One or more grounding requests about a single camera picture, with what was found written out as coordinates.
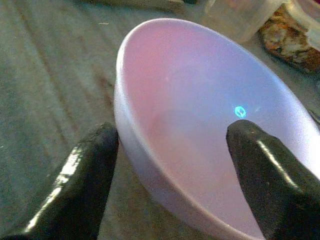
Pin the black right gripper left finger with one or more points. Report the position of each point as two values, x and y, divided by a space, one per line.
75 185

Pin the white bowl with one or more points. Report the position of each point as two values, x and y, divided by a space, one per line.
185 100

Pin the brown patterned trivet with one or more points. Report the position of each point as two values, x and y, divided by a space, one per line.
290 42

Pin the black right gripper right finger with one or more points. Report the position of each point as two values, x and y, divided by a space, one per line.
275 180

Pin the clear plastic container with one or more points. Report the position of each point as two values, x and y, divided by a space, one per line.
236 17

